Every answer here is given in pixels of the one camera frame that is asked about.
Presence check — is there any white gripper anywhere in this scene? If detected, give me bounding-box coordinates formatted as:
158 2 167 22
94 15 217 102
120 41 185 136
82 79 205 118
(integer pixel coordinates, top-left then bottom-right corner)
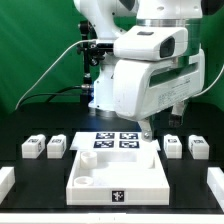
113 49 205 142

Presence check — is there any white square table top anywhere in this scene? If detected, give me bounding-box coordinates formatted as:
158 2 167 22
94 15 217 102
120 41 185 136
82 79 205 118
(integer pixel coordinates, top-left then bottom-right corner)
66 145 170 205

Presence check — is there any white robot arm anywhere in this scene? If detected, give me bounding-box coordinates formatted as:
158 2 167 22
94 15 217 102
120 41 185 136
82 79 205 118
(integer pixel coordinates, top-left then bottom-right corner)
73 0 224 141

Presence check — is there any white obstacle bar right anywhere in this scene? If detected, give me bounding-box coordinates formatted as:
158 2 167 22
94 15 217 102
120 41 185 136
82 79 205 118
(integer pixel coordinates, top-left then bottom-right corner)
207 167 224 212

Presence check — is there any white obstacle bar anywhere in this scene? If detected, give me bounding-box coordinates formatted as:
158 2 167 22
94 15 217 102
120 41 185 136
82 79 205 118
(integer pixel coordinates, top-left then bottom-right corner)
0 167 15 204
207 167 224 212

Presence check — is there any white sheet with tags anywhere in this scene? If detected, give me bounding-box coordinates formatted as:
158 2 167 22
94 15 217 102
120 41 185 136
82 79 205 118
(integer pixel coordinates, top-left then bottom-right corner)
70 132 160 151

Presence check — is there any white obstacle bar left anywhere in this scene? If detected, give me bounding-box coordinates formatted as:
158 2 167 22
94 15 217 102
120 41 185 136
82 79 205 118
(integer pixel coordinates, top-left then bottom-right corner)
0 167 15 204

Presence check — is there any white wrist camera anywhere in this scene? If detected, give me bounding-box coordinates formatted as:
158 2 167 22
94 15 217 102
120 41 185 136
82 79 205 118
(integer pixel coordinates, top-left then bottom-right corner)
113 26 188 61

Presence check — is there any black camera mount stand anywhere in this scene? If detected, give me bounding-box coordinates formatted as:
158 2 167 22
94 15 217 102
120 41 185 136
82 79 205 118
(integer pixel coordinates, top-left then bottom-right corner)
77 20 113 102

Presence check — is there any black cable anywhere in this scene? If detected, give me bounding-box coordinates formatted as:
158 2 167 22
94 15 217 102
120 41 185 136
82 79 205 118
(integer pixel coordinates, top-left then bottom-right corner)
18 85 84 108

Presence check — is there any grey cable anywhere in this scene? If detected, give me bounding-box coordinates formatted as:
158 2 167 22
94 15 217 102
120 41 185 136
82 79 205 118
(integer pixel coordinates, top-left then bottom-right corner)
14 39 98 111

